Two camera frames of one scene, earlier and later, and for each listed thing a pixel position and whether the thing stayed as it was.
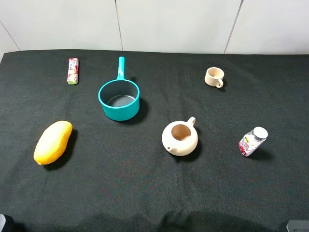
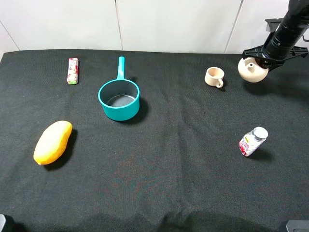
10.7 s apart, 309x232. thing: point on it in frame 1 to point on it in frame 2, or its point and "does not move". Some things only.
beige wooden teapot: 180,137 to 250,71
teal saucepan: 119,98 does not move
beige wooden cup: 214,77 does not move
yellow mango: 52,142 does not move
